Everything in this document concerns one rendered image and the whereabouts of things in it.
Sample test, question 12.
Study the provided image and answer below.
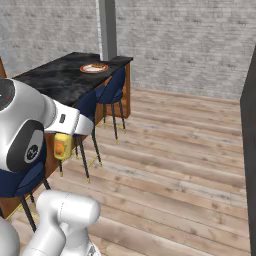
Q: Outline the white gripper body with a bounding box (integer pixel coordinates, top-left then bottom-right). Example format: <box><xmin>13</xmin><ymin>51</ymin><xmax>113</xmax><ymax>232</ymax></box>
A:
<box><xmin>73</xmin><ymin>110</ymin><xmax>96</xmax><ymax>137</ymax></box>

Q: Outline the yellow condiment bottle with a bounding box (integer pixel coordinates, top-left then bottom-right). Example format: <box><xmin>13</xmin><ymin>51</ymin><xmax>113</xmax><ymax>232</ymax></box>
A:
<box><xmin>53</xmin><ymin>132</ymin><xmax>74</xmax><ymax>161</ymax></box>

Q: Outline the black marble dining table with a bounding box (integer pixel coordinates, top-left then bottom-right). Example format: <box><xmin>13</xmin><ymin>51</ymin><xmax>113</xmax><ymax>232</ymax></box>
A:
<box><xmin>0</xmin><ymin>51</ymin><xmax>135</xmax><ymax>219</ymax></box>

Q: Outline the orange rimmed white plate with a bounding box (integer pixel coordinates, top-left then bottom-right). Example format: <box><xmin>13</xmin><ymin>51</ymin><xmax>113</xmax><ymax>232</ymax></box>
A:
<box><xmin>79</xmin><ymin>62</ymin><xmax>110</xmax><ymax>74</ymax></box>

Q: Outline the navy blue chair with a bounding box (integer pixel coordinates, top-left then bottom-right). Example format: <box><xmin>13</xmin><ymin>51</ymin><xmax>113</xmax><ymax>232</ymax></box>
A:
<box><xmin>58</xmin><ymin>89</ymin><xmax>104</xmax><ymax>185</ymax></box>
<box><xmin>95</xmin><ymin>65</ymin><xmax>128</xmax><ymax>146</ymax></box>
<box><xmin>0</xmin><ymin>141</ymin><xmax>52</xmax><ymax>234</ymax></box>

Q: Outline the grey pillar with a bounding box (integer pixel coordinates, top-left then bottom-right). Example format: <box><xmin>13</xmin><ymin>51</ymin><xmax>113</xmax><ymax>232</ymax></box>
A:
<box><xmin>95</xmin><ymin>0</ymin><xmax>119</xmax><ymax>62</ymax></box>

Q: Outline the brown wooden board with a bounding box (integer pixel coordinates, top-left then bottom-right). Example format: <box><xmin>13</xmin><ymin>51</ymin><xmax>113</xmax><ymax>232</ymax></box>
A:
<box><xmin>0</xmin><ymin>55</ymin><xmax>8</xmax><ymax>80</ymax></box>

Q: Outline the dark grey tall cabinet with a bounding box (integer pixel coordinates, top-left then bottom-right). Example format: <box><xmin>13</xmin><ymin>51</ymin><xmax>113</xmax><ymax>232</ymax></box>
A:
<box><xmin>239</xmin><ymin>44</ymin><xmax>256</xmax><ymax>256</ymax></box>

